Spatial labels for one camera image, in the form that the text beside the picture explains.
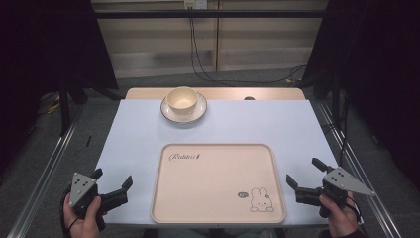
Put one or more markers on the black horizontal frame bar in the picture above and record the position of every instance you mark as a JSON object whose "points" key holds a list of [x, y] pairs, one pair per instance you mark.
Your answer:
{"points": [[231, 14]]}

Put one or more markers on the beige tray with rabbit print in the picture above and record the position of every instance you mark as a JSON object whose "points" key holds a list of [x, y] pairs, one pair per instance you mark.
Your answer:
{"points": [[218, 185]]}

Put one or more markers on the black stand post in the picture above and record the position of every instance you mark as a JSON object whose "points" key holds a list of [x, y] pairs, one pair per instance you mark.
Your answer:
{"points": [[336, 99], [64, 105]]}

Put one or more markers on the person's left hand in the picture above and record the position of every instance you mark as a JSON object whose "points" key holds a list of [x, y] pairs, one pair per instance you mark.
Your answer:
{"points": [[81, 224]]}

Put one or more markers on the white table mat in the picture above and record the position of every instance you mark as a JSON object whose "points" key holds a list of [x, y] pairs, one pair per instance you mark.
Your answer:
{"points": [[138, 139]]}

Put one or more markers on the metal floor rail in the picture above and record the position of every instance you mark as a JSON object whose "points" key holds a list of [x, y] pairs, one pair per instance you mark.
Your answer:
{"points": [[369, 198], [43, 178]]}

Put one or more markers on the wooden table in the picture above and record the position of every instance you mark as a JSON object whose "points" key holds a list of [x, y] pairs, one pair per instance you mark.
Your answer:
{"points": [[231, 93]]}

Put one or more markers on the cream plate with dark rim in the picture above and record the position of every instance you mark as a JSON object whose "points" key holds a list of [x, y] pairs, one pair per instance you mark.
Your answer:
{"points": [[198, 112]]}

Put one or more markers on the black curtain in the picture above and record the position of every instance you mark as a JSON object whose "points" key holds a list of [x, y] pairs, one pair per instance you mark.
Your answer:
{"points": [[43, 49], [379, 66]]}

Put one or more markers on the small black pen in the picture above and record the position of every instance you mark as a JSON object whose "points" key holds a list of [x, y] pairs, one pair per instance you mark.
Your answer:
{"points": [[88, 141]]}

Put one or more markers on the cream bowl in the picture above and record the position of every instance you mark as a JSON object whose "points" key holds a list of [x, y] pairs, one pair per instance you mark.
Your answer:
{"points": [[182, 99]]}

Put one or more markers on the white wall socket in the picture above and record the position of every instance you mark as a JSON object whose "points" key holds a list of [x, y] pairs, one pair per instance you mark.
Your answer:
{"points": [[195, 3]]}

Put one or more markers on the person's right hand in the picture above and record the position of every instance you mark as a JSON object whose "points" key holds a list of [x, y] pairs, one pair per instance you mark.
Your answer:
{"points": [[340, 219]]}

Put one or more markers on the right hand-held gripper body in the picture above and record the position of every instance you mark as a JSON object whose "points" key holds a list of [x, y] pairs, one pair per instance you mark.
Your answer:
{"points": [[340, 185]]}

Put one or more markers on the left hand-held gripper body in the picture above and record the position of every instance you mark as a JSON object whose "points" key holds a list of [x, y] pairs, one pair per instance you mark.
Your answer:
{"points": [[81, 190]]}

